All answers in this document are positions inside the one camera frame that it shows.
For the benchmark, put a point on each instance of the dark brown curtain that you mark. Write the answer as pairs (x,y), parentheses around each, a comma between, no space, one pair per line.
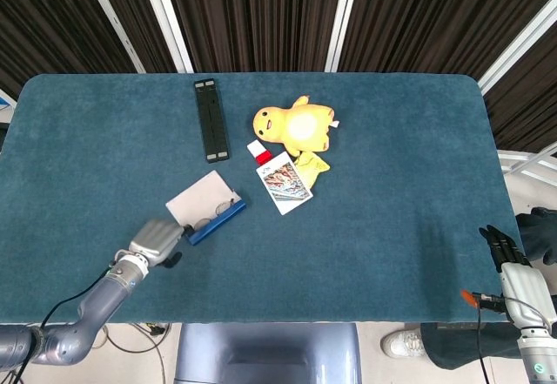
(261,14)

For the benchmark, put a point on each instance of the person in dark clothes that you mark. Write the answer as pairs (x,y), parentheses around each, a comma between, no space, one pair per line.
(461,345)

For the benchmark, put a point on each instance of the white and blue board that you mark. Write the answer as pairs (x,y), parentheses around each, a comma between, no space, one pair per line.
(6,105)

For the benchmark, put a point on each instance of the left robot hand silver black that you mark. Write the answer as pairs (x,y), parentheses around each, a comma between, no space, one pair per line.
(154,240)

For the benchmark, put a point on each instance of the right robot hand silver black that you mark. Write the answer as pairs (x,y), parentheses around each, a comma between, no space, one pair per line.
(526,292)

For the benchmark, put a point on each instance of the yellow plush toy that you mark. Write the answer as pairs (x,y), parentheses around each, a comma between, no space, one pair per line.
(300,125)

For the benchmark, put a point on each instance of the yellow crumpled wrapper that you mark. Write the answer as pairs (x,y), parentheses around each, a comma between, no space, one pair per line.
(315,166)

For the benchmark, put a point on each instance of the left robot arm grey-blue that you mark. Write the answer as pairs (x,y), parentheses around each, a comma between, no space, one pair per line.
(95,305)

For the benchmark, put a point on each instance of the thin black-framed eyeglasses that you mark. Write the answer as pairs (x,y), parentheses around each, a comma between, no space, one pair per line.
(223,205)

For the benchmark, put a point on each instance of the illustrated card pack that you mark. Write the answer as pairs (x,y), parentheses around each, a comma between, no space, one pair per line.
(285,186)

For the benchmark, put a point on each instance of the white metal rack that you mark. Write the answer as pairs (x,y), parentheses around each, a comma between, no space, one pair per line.
(522,162)

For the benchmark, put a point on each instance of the red and white eraser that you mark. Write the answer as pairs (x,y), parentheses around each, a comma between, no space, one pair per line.
(259,152)

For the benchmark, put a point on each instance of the white frame post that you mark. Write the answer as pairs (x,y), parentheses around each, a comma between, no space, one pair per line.
(518,46)
(344,18)
(167,18)
(115,20)

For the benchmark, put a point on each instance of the right robot arm grey-blue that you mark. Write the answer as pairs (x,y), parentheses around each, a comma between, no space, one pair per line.
(537,358)

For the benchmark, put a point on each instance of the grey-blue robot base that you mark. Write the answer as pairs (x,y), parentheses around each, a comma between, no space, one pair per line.
(265,353)

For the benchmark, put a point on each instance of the blue glasses case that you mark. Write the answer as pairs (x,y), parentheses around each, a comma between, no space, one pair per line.
(196,197)

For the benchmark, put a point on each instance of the white sneaker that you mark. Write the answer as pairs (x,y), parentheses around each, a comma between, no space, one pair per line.
(402,344)

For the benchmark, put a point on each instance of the blue table cloth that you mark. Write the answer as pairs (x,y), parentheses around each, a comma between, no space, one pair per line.
(348,249)

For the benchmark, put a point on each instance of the black table bracket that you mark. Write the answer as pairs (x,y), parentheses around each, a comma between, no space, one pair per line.
(457,326)

